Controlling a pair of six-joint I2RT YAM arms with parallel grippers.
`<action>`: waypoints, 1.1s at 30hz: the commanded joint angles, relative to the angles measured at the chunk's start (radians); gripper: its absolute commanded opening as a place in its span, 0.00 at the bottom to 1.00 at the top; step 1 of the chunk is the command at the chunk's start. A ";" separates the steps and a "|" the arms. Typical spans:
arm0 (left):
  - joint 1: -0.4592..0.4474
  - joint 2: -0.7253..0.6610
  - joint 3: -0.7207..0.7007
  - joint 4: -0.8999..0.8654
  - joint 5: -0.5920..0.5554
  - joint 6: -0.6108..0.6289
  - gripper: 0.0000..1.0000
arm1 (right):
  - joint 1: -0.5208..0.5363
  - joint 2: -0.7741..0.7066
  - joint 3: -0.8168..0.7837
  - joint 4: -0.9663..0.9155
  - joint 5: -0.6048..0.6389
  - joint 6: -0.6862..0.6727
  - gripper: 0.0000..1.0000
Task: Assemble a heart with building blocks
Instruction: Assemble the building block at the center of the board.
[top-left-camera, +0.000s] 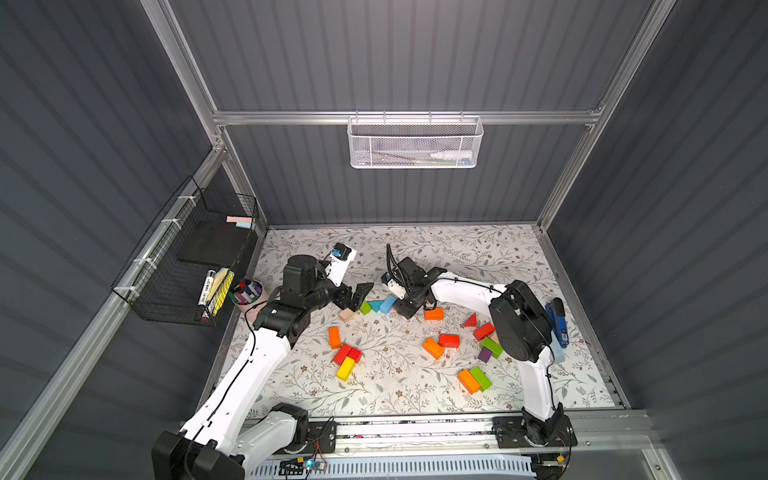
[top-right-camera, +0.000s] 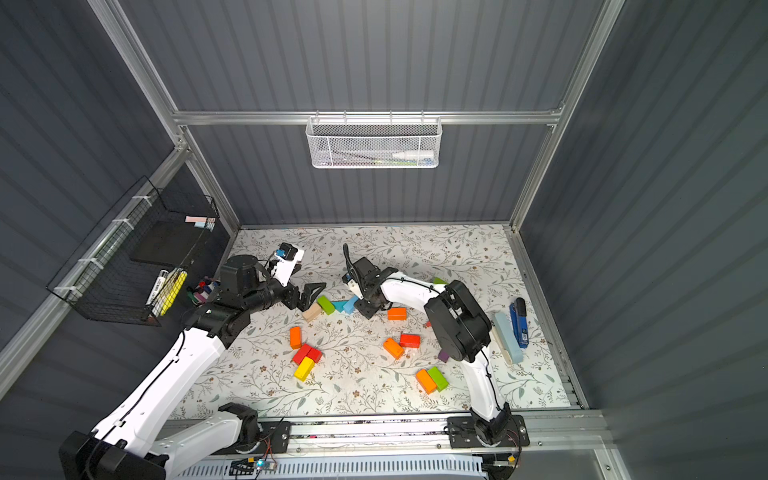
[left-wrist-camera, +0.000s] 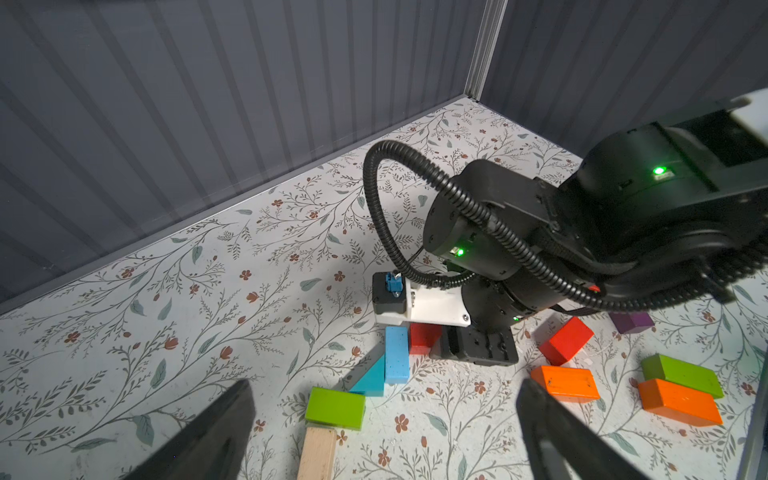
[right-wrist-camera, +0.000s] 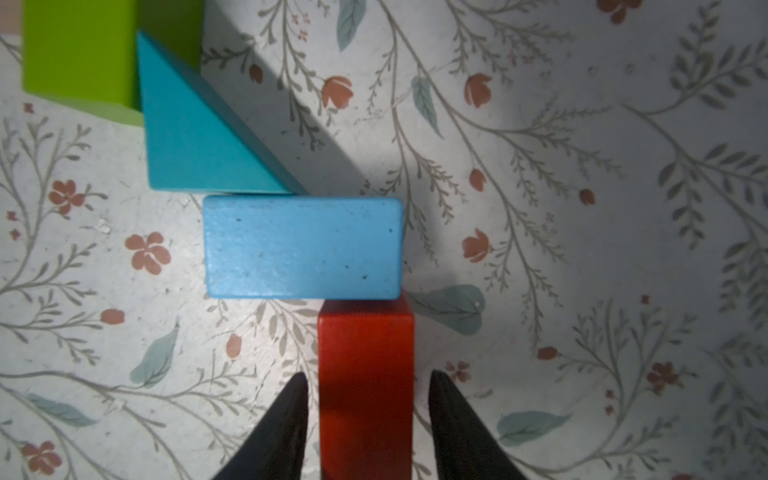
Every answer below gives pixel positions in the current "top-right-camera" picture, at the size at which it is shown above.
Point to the pink pen cup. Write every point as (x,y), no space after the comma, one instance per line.
(200,292)

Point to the black wire mesh basket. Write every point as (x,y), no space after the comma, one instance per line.
(143,266)

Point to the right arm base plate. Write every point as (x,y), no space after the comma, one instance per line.
(506,431)

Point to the blue stapler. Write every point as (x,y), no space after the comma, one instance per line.
(518,315)

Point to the red long block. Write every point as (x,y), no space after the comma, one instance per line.
(301,354)

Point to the red small block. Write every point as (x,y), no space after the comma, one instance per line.
(314,354)

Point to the orange block centre low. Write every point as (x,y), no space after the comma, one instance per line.
(393,348)

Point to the yellow highlighter pack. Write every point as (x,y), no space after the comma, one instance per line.
(169,291)

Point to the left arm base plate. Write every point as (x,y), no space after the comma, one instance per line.
(272,435)

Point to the yellow block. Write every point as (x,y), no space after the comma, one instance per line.
(304,369)

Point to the white wire mesh basket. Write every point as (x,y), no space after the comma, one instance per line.
(347,145)

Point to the black notebook in basket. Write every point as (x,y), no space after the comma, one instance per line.
(170,244)

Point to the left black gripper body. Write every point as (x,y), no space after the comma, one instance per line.
(291,294)

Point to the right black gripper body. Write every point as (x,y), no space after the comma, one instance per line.
(363,287)

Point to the small circuit board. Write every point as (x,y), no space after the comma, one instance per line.
(250,468)

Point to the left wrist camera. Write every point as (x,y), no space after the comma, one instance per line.
(285,261)

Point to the light blue block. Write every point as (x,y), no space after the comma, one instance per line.
(349,306)

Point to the beige wooden block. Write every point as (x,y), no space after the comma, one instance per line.
(314,311)

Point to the green block bottom pair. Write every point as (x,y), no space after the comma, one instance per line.
(438,378)

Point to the orange block bottom pair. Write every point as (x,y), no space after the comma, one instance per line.
(426,382)

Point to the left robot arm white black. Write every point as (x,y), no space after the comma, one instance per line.
(125,444)

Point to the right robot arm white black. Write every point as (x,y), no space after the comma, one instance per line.
(459,323)

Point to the red block centre low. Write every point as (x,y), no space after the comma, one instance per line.
(410,341)

